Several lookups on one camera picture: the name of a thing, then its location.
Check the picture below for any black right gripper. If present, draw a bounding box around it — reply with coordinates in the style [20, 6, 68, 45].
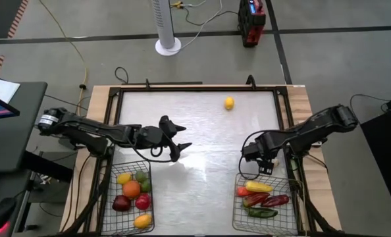
[242, 131, 275, 175]

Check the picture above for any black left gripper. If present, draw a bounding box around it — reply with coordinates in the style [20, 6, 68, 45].
[159, 115, 193, 163]

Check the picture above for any yellow corn cob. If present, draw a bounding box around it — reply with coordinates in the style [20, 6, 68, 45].
[245, 180, 274, 194]

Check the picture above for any dark red chili pepper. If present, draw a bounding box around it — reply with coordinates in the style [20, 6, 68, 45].
[261, 194, 291, 208]

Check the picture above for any bright red pepper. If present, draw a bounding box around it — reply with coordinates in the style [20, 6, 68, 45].
[236, 186, 254, 198]

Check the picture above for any green cucumber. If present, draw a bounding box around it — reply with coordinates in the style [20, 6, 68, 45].
[246, 207, 278, 219]

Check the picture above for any orange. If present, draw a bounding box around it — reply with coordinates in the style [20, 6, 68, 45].
[122, 180, 142, 199]

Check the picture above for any red round fruit green stem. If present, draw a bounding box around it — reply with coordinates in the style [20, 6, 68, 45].
[135, 193, 151, 211]

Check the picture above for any dark red apple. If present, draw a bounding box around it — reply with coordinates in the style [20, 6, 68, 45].
[112, 194, 132, 212]

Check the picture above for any yellow orange mango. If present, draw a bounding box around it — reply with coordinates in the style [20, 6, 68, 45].
[133, 213, 153, 230]

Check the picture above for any red green chili pepper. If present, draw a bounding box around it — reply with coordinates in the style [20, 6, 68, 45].
[242, 192, 271, 208]

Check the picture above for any white tower fan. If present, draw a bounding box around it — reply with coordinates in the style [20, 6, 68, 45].
[150, 0, 182, 57]

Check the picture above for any black cabinet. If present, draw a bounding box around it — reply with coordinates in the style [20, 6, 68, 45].
[359, 92, 391, 224]

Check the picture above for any red black power station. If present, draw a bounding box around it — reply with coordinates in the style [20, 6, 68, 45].
[237, 0, 267, 49]

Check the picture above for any black desk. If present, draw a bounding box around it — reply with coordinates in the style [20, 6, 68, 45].
[0, 80, 48, 174]

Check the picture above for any white paper sheet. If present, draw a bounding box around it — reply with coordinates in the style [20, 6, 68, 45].
[0, 75, 21, 138]

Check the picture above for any black computer mouse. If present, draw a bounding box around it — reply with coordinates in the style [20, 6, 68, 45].
[0, 196, 18, 231]

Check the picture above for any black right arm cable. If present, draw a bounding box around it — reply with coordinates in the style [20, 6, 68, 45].
[238, 130, 265, 181]

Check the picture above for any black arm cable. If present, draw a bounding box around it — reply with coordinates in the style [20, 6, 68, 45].
[238, 130, 265, 181]
[129, 141, 176, 164]

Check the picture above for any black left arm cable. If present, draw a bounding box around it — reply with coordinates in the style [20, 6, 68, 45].
[129, 141, 176, 164]

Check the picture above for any black wire basket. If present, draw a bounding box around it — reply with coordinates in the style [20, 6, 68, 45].
[232, 172, 303, 236]
[100, 161, 155, 236]

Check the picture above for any black looped cable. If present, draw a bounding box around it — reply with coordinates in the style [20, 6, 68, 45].
[114, 66, 130, 85]

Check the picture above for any white floor cable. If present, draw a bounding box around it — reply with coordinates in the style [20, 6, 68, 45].
[169, 0, 239, 53]

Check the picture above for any yellow power cord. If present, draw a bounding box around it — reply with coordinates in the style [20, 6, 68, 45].
[37, 0, 90, 124]

